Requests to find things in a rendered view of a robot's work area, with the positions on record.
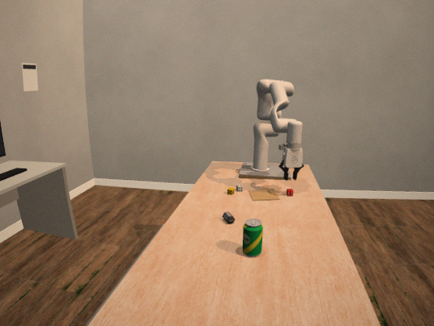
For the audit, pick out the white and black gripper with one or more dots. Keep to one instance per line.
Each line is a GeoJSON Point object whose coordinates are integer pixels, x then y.
{"type": "Point", "coordinates": [293, 158]}

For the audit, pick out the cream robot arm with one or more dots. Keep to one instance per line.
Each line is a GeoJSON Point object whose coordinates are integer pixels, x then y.
{"type": "Point", "coordinates": [279, 91]}

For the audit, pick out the green drink can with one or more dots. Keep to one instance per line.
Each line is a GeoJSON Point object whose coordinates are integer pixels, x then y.
{"type": "Point", "coordinates": [252, 237]}

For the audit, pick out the tan square mat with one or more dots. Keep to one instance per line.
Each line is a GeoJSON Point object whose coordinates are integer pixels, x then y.
{"type": "Point", "coordinates": [263, 195]}

